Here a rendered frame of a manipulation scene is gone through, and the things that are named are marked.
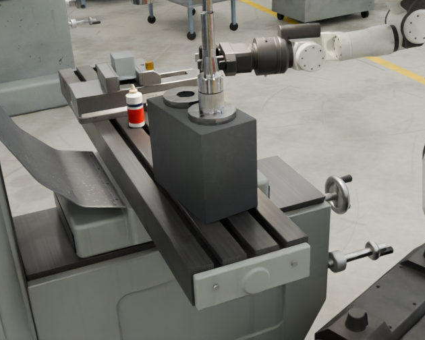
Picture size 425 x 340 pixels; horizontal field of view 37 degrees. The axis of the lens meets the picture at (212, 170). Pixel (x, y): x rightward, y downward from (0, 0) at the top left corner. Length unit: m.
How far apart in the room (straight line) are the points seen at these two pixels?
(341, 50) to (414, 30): 0.17
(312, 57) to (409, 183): 1.96
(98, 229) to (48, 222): 0.24
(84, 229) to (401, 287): 0.78
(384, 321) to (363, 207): 1.64
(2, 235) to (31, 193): 2.07
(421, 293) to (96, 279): 0.78
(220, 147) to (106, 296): 0.57
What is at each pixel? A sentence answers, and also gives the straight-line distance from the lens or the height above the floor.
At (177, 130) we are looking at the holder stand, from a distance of 1.19.
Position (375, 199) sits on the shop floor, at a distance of 3.20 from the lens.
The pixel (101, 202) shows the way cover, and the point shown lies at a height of 0.89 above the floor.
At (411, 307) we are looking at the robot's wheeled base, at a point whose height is 0.59.
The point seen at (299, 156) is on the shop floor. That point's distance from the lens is 3.59.
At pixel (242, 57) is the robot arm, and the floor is 1.15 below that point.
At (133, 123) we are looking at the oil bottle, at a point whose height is 0.96.
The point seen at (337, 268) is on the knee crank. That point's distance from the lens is 1.81.
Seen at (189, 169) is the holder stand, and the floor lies 1.05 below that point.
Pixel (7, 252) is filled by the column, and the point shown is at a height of 0.85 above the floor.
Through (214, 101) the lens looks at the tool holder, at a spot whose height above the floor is 1.18.
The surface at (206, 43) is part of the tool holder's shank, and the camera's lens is 1.12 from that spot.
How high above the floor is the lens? 1.59
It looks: 28 degrees down
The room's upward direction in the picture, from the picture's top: 3 degrees counter-clockwise
